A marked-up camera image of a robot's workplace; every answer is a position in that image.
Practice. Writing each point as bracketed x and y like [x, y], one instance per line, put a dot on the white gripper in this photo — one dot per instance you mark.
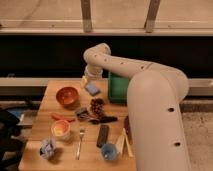
[93, 73]

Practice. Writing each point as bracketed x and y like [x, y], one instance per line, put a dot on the blue sponge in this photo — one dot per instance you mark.
[92, 89]

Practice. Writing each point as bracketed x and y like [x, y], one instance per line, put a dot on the purple bowl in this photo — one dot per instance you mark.
[127, 128]

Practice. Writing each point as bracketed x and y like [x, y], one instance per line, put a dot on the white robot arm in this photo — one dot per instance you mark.
[153, 97]

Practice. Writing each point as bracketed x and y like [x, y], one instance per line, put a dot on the orange bowl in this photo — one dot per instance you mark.
[67, 96]

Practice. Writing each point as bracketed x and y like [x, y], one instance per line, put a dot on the brown pine cone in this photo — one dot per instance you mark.
[96, 106]

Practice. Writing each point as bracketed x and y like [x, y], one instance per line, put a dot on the green plastic tray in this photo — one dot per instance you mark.
[117, 88]

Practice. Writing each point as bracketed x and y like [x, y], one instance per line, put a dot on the small purple grey object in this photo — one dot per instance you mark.
[82, 113]

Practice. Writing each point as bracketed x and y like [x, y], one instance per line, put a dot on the dark purple eggplant toy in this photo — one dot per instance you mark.
[104, 119]

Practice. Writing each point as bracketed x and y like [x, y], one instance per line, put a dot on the orange carrot toy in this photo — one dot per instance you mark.
[56, 116]

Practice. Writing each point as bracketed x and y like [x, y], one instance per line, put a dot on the silver fork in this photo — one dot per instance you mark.
[81, 135]

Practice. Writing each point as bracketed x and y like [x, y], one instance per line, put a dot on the yellow orange cup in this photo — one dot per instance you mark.
[61, 130]

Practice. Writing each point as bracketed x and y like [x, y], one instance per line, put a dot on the black rectangular bar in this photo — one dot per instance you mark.
[102, 136]

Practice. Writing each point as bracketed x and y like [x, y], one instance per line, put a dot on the wooden tongs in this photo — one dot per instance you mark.
[123, 141]

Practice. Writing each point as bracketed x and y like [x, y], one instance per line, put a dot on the small blue cup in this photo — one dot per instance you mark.
[109, 151]

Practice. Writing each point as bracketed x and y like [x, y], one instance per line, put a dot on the crumpled blue white cloth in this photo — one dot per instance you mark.
[47, 148]

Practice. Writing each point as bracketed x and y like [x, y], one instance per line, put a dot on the black chair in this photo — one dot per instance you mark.
[8, 129]

